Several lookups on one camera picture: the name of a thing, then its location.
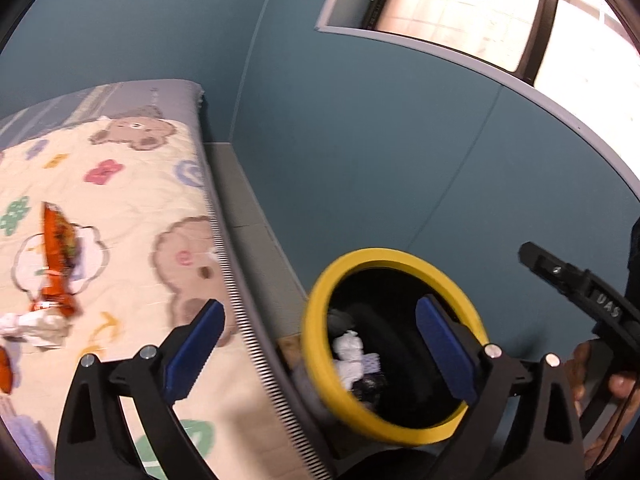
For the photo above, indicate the bear printed blanket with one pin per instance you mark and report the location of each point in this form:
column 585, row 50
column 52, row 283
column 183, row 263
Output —
column 125, row 185

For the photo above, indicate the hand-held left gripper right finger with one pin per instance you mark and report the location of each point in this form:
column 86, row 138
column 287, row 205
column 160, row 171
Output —
column 445, row 355

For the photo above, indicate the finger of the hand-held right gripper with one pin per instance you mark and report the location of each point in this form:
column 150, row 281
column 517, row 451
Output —
column 550, row 267

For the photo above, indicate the yellow rimmed black trash bin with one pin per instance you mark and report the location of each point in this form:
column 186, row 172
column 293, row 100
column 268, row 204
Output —
column 320, row 320

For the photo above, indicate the orange snack wrapper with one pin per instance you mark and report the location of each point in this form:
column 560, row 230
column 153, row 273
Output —
column 57, row 260

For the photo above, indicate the brown framed window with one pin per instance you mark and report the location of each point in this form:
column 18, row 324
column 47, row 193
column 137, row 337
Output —
column 450, row 10

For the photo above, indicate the white tissue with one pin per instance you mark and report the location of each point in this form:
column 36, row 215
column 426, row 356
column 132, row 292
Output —
column 35, row 325
column 350, row 355

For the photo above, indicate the orange tangerine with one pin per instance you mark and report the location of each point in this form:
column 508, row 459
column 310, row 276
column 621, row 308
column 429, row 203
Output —
column 4, row 370

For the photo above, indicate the person's right hand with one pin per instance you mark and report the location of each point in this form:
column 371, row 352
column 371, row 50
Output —
column 622, row 385

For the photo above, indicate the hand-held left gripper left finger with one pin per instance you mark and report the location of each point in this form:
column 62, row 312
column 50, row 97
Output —
column 195, row 355

